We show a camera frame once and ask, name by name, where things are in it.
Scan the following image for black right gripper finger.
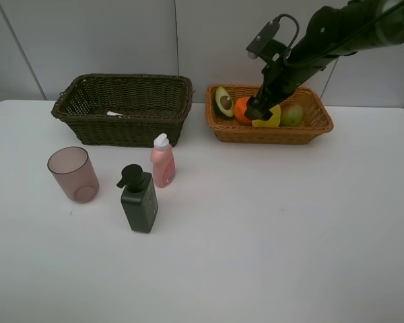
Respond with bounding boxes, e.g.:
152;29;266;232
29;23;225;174
244;96;266;120
261;107;273;120

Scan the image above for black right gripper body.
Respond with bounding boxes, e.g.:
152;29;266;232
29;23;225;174
254;50;339;108

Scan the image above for yellow lemon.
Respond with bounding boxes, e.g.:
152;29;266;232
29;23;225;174
252;104;281;128

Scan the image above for orange fruit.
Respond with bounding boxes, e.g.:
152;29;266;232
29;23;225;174
234;96;252;127

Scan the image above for green red mango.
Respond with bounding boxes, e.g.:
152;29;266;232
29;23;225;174
280;102;304;127

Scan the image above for halved avocado with pit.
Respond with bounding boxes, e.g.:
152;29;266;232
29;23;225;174
215;86;235;118

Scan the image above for pink squeeze bottle white cap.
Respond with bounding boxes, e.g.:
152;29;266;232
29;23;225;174
150;133;176;188

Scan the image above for white marker pink caps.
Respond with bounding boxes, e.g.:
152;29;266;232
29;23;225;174
106;111;123;117

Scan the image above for dark green pump bottle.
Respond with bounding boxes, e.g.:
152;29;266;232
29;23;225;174
117;164;158;234

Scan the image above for translucent pink plastic cup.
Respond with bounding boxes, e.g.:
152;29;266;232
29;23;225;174
47;146;99;203

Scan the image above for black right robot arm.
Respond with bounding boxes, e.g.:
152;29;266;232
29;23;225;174
245;1;404;120

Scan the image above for orange wicker basket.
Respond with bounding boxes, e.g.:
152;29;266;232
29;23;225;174
205;84;334;145

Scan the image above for dark brown wicker basket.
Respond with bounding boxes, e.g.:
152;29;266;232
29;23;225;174
51;73;193;147

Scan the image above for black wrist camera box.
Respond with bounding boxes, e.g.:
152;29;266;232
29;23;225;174
246;19;286;64

